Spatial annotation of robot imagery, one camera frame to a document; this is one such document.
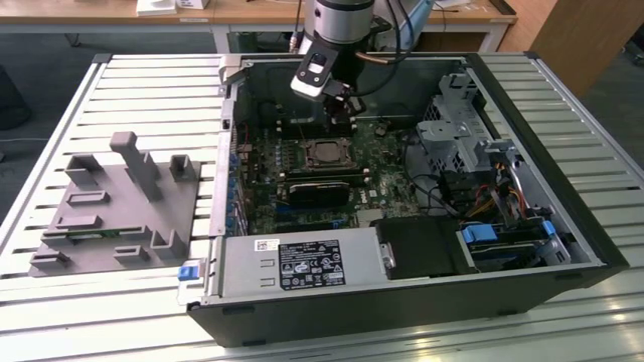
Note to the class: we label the silver-topped CPU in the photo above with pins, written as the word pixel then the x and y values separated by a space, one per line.
pixel 328 152

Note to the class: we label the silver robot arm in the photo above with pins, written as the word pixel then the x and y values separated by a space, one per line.
pixel 337 22

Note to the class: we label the CPU socket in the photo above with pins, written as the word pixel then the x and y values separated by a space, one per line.
pixel 304 152

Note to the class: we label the silver metal drive cage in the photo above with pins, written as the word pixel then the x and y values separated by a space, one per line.
pixel 452 132

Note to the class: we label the green motherboard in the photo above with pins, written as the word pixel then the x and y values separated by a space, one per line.
pixel 392 188

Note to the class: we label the black graphics card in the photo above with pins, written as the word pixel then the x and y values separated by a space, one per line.
pixel 321 196

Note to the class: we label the white box with dark print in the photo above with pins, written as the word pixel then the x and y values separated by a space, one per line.
pixel 193 4

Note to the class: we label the silver chipset heatsink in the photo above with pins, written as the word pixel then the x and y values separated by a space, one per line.
pixel 369 218

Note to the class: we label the white cardboard box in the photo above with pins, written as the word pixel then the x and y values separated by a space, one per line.
pixel 156 7

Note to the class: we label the wooden cabinet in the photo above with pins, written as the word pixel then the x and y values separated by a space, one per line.
pixel 579 37

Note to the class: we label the black plastic shroud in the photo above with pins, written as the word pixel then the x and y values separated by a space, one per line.
pixel 423 245

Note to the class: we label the hard disk in blue carrier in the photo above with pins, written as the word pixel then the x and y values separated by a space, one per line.
pixel 477 234

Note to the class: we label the silver power supply with label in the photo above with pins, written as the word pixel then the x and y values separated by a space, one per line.
pixel 241 264

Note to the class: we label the blue disk bay latch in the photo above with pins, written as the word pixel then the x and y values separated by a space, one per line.
pixel 548 230

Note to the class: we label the grey parts rack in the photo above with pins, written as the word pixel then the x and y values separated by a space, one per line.
pixel 125 211

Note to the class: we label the blue case latch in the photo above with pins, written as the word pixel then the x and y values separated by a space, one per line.
pixel 188 273

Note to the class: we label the black PC case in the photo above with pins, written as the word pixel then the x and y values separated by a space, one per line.
pixel 352 320

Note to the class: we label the green RAM stick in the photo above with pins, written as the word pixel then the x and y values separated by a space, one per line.
pixel 95 235

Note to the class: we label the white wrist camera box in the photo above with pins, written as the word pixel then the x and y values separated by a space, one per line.
pixel 309 92

